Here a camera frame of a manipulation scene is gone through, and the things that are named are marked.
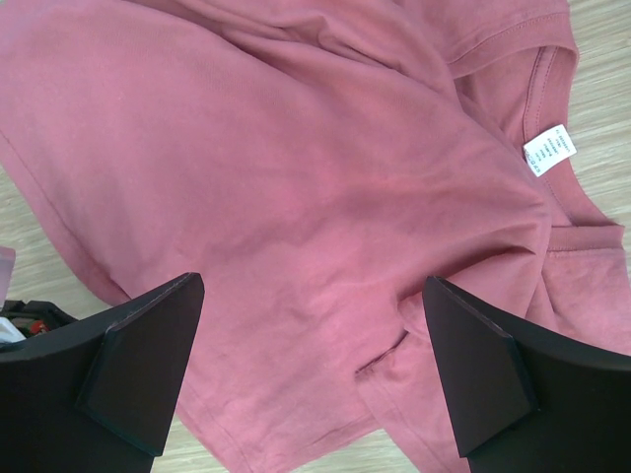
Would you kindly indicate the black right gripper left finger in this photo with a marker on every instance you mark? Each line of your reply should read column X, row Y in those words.
column 97, row 394

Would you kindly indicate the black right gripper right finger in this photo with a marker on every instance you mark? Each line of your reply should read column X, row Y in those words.
column 522, row 398

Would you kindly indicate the dusty rose t-shirt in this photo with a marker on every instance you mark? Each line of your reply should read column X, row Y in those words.
column 315, row 162

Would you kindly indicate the white shirt label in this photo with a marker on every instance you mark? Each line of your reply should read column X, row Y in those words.
column 549, row 149

